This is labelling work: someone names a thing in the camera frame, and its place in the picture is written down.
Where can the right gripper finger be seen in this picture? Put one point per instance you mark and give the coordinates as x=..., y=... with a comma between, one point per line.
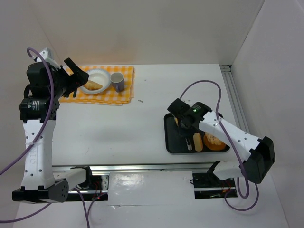
x=187, y=133
x=181, y=131

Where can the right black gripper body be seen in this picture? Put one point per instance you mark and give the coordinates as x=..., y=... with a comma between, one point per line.
x=187, y=136

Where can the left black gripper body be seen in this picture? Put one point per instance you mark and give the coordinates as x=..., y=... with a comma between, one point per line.
x=70, y=79

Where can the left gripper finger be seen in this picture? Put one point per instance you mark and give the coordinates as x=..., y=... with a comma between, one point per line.
x=73, y=67
x=27, y=91

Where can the metal tongs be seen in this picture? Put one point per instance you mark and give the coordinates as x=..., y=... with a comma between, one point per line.
x=188, y=143

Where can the long bread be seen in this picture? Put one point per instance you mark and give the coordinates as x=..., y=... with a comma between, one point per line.
x=91, y=85

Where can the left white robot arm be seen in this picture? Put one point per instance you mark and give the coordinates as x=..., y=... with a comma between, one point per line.
x=39, y=119

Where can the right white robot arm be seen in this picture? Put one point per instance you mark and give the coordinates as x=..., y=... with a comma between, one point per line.
x=255, y=155

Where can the small round bun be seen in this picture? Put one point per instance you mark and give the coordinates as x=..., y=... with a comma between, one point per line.
x=198, y=143

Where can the black tray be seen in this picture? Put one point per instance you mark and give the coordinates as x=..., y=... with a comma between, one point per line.
x=176, y=144

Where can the white paper plate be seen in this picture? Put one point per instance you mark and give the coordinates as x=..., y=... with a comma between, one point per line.
x=99, y=76

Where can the lavender mug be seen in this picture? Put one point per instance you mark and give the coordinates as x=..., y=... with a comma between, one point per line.
x=117, y=81

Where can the yellow checkered cloth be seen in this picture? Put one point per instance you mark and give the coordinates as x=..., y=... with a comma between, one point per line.
x=109, y=96

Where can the sugared ring pastry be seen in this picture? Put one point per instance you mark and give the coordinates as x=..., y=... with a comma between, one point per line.
x=213, y=143

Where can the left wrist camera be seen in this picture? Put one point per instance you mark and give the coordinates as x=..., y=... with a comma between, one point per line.
x=48, y=55

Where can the aluminium rail front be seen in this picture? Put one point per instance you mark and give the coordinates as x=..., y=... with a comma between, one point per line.
x=193, y=167

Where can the aluminium rail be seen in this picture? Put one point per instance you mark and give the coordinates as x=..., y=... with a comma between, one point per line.
x=234, y=99
x=193, y=167

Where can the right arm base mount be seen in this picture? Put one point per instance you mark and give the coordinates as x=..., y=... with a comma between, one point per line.
x=208, y=186

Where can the aluminium rail right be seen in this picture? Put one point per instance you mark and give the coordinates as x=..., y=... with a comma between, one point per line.
x=234, y=99

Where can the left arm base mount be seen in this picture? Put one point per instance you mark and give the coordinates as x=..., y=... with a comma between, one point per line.
x=92, y=187

